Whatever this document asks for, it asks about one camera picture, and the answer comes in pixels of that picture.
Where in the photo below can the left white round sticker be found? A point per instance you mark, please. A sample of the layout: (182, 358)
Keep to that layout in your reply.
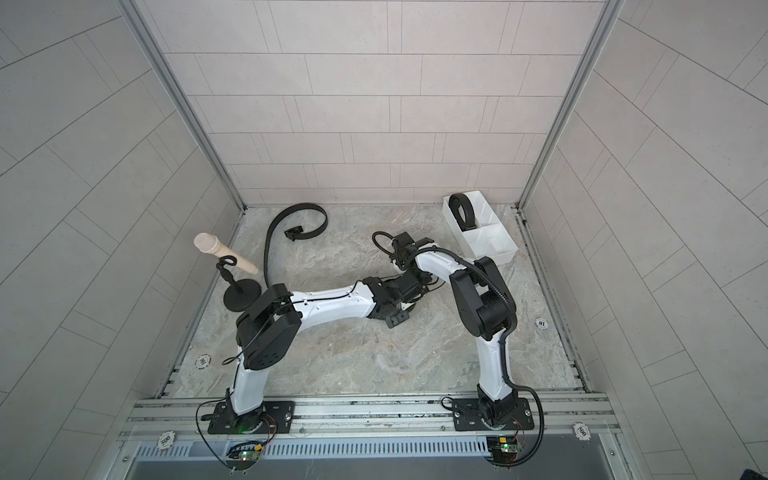
(166, 440)

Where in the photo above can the right green circuit board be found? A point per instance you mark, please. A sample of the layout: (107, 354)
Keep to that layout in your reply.
(502, 451)

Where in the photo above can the aluminium front rail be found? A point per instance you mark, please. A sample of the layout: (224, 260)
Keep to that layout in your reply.
(369, 416)

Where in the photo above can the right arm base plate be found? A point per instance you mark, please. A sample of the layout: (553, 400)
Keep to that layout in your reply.
(473, 414)

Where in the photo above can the floor white round sticker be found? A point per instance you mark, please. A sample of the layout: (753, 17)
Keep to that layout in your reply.
(202, 361)

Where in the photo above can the long black belt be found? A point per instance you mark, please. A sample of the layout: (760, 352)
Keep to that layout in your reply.
(463, 211)

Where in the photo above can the green circuit board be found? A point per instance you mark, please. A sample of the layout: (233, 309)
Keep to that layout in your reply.
(243, 456)
(502, 451)

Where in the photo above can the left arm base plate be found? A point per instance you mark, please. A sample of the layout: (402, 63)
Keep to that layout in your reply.
(271, 417)

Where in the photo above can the left green circuit board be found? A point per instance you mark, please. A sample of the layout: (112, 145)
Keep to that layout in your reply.
(243, 456)

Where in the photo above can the black stand with beige roll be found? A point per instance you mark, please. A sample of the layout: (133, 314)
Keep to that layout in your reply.
(240, 293)

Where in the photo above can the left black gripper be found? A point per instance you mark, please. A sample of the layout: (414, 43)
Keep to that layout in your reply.
(396, 321)

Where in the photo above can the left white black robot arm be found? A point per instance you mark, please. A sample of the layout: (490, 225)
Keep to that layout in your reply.
(268, 327)

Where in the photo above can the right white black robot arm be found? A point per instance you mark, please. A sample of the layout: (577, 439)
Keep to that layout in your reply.
(487, 311)

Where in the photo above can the white compartment storage box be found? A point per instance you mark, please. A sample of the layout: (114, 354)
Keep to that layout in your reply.
(490, 238)

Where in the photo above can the right white round sticker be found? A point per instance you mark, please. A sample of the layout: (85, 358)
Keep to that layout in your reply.
(582, 431)

